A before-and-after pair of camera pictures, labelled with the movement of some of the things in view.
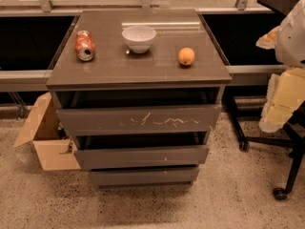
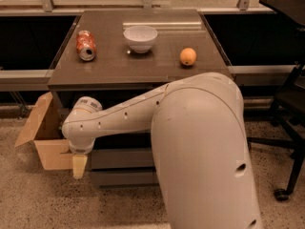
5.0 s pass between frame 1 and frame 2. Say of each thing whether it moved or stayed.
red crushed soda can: stayed
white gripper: moved
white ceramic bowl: stayed
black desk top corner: stayed
